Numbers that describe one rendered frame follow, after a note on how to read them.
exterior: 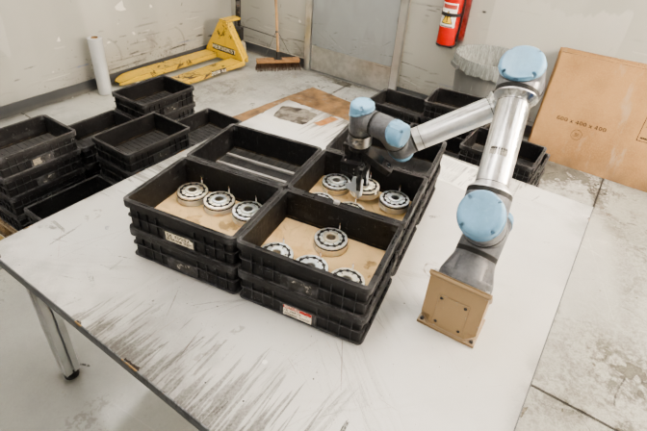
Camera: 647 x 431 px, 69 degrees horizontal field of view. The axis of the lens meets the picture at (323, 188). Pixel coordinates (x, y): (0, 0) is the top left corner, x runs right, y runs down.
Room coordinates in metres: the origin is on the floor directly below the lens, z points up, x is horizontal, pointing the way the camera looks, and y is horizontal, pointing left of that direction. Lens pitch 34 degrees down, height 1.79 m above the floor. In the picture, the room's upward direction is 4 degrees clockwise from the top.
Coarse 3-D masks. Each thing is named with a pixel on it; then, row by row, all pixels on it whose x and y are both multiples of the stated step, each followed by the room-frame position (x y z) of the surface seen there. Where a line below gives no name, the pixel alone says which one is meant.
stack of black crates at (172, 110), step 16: (160, 80) 2.93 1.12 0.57; (176, 80) 2.89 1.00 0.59; (128, 96) 2.71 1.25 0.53; (144, 96) 2.81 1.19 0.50; (160, 96) 2.85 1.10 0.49; (176, 96) 2.68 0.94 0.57; (192, 96) 2.79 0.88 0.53; (128, 112) 2.56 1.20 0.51; (144, 112) 2.49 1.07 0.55; (160, 112) 2.58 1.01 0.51; (176, 112) 2.67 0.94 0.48; (192, 112) 2.78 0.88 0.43
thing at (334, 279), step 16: (288, 192) 1.24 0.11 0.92; (256, 224) 1.07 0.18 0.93; (400, 224) 1.11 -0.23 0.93; (240, 240) 0.99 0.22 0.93; (272, 256) 0.94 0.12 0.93; (384, 256) 0.97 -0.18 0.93; (304, 272) 0.90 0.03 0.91; (320, 272) 0.89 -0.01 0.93; (352, 288) 0.85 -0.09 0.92; (368, 288) 0.85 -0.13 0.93
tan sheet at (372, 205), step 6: (318, 186) 1.43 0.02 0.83; (324, 192) 1.39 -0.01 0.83; (336, 198) 1.36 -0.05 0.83; (342, 198) 1.37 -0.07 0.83; (348, 198) 1.37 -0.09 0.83; (354, 198) 1.37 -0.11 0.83; (378, 198) 1.38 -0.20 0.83; (360, 204) 1.34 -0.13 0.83; (366, 204) 1.34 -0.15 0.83; (372, 204) 1.35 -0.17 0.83; (372, 210) 1.31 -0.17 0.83; (378, 210) 1.31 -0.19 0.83; (390, 216) 1.28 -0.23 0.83; (396, 216) 1.28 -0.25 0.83; (402, 216) 1.29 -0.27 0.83
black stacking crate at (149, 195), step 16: (176, 176) 1.35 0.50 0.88; (192, 176) 1.38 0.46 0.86; (208, 176) 1.36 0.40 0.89; (224, 176) 1.33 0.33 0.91; (144, 192) 1.21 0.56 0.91; (160, 192) 1.27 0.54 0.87; (240, 192) 1.31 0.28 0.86; (256, 192) 1.29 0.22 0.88; (272, 192) 1.26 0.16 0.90; (144, 224) 1.12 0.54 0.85; (160, 224) 1.10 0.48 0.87; (192, 240) 1.04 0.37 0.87; (208, 240) 1.03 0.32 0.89; (208, 256) 1.03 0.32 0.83; (224, 256) 1.00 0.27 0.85
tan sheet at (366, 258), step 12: (276, 228) 1.17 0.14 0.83; (288, 228) 1.18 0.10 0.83; (300, 228) 1.18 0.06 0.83; (312, 228) 1.19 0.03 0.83; (276, 240) 1.12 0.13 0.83; (288, 240) 1.12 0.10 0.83; (300, 240) 1.13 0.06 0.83; (312, 240) 1.13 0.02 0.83; (348, 240) 1.14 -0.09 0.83; (300, 252) 1.07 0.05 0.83; (312, 252) 1.07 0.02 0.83; (348, 252) 1.09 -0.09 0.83; (360, 252) 1.09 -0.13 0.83; (372, 252) 1.09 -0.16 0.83; (384, 252) 1.10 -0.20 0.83; (336, 264) 1.03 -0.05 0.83; (348, 264) 1.03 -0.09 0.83; (360, 264) 1.04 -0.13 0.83; (372, 264) 1.04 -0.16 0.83; (372, 276) 0.99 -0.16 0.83
